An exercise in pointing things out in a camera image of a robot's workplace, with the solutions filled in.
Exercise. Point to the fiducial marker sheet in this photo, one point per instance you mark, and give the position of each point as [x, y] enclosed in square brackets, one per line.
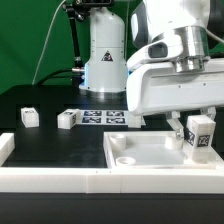
[103, 117]

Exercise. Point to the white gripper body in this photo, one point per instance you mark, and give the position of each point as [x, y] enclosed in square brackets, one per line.
[156, 88]

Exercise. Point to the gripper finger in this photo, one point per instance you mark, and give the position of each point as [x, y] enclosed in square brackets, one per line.
[172, 118]
[209, 112]

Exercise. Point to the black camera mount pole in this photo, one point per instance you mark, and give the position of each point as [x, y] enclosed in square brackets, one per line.
[75, 13]

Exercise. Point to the white square tabletop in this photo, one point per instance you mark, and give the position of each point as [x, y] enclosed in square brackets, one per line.
[153, 150]

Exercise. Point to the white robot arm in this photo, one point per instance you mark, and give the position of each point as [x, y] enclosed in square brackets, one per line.
[173, 31]

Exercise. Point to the white U-shaped obstacle fence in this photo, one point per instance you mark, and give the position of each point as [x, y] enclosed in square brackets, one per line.
[104, 180]

